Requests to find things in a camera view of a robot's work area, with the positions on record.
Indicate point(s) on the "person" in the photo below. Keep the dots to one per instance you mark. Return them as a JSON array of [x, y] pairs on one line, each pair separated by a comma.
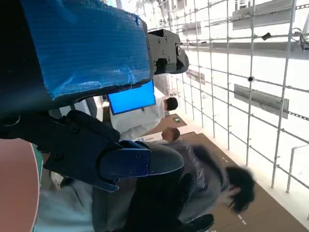
[[140, 120], [205, 183], [171, 134]]

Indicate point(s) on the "small green sign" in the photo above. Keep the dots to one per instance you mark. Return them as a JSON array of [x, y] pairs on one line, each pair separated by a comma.
[[177, 119]]

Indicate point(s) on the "left robot hand blue tape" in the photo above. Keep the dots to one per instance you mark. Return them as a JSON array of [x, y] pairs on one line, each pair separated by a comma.
[[91, 48]]

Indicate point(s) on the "pink bowl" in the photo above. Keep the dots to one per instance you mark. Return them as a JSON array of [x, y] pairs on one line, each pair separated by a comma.
[[17, 188]]

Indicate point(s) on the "grey ceiling tray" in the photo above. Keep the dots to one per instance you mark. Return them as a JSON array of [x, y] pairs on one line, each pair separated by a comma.
[[263, 14], [195, 76], [260, 100]]

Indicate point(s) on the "blue monitor screen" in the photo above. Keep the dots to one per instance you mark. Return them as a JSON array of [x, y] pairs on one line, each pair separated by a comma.
[[132, 99]]

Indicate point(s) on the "small black ceiling camera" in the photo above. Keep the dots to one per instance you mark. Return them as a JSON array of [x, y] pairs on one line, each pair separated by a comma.
[[266, 36], [251, 78]]

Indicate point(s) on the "metal pipe lattice frame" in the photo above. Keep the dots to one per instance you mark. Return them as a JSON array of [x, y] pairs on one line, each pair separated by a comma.
[[228, 72]]

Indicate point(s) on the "green cutting mat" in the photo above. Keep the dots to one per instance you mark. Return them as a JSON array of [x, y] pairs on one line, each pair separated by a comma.
[[38, 157]]

